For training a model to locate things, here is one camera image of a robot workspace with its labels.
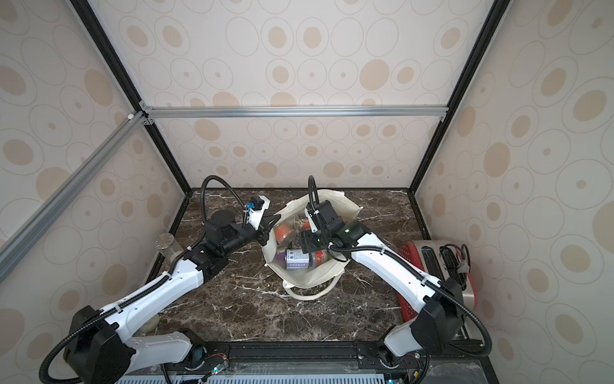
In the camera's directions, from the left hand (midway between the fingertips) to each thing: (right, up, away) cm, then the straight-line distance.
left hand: (285, 214), depth 72 cm
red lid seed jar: (-2, -7, +13) cm, 15 cm away
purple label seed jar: (+3, -16, +13) cm, 21 cm away
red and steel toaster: (+49, -14, +4) cm, 51 cm away
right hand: (+10, -7, +7) cm, 14 cm away
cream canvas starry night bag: (+11, -20, 0) cm, 23 cm away
